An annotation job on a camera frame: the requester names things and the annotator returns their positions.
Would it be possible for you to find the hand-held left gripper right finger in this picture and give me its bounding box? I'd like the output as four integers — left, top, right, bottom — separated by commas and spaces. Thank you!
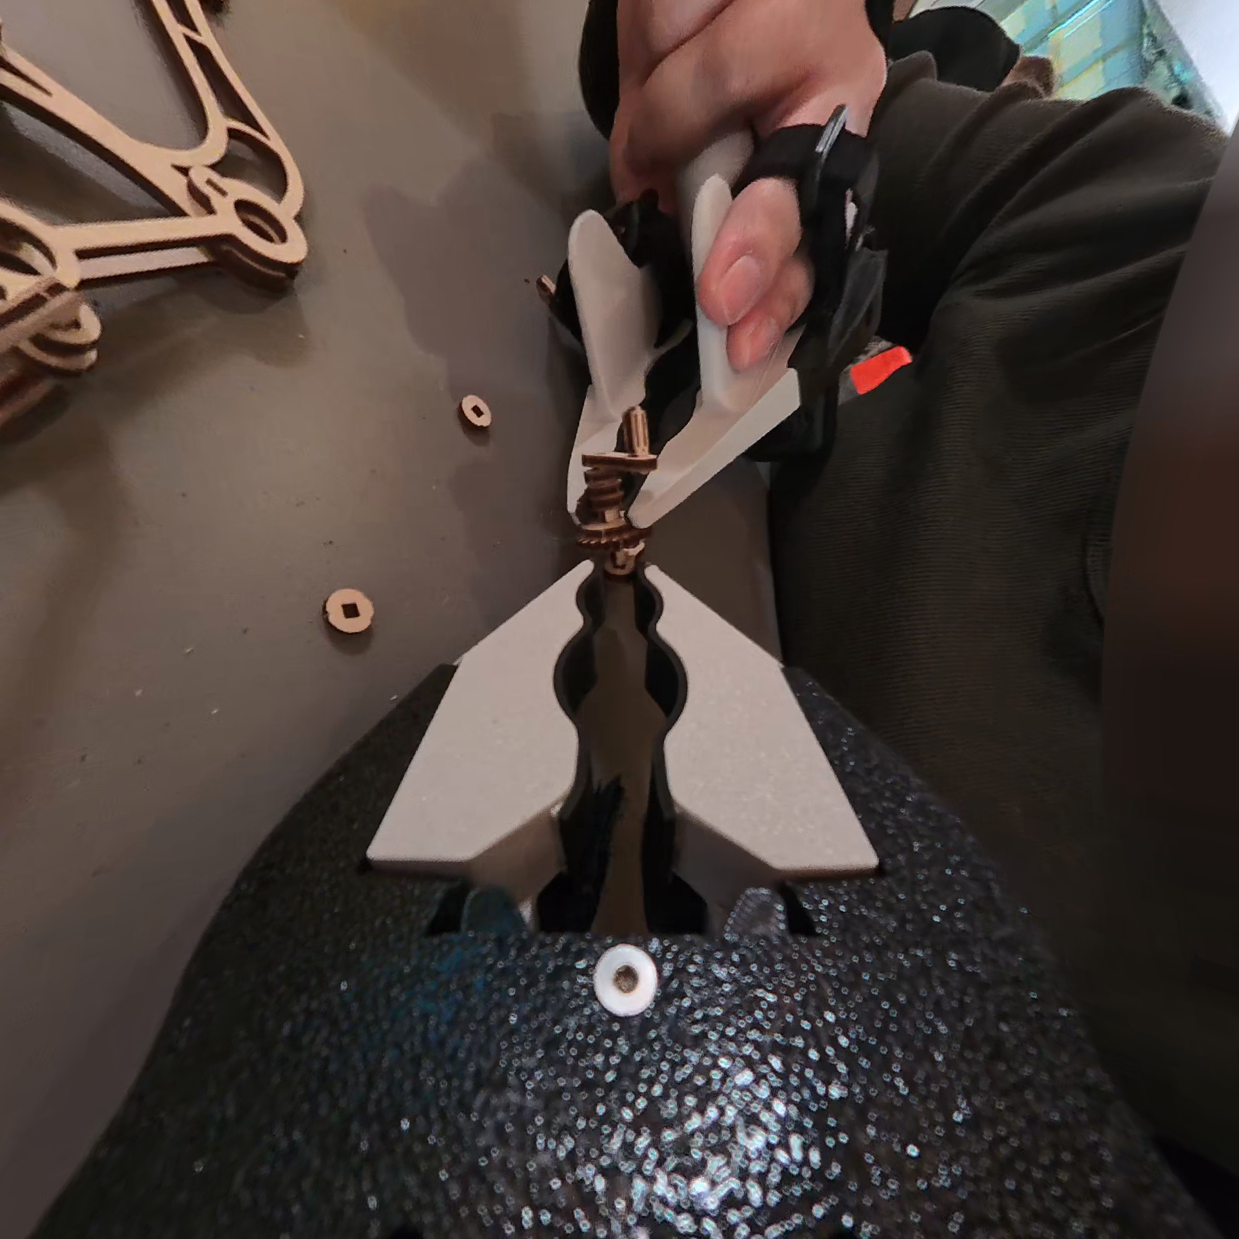
643, 564, 882, 918

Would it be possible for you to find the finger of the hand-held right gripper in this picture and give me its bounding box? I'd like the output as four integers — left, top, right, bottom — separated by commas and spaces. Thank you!
630, 173, 805, 533
563, 207, 681, 512

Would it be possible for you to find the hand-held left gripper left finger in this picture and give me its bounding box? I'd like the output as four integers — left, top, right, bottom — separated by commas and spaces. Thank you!
366, 564, 594, 921

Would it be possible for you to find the small wooden crank arm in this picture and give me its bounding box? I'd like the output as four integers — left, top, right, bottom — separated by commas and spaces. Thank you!
581, 407, 661, 478

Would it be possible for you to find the wooden gear crank assembly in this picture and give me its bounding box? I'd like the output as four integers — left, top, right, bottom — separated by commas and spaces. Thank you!
575, 472, 644, 584

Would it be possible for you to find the person's right forearm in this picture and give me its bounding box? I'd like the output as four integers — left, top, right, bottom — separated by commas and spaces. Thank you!
768, 50, 1230, 969

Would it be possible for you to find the person's right hand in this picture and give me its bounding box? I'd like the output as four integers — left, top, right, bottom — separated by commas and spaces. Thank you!
608, 0, 889, 373

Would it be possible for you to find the person's torso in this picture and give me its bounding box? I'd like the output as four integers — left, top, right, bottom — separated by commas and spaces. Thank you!
1099, 136, 1239, 1173

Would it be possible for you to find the wooden bicycle frame model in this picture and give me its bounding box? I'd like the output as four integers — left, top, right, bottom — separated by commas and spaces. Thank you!
0, 0, 310, 428

